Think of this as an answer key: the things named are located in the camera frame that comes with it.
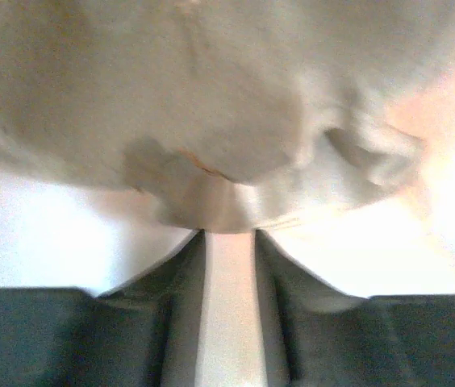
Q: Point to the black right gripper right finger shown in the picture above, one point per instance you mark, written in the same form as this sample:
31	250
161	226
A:
315	335

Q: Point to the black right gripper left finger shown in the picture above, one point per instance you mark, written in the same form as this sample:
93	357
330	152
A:
144	333

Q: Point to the cardboard two-cup carrier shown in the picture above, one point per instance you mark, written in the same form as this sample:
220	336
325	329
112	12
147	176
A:
231	114

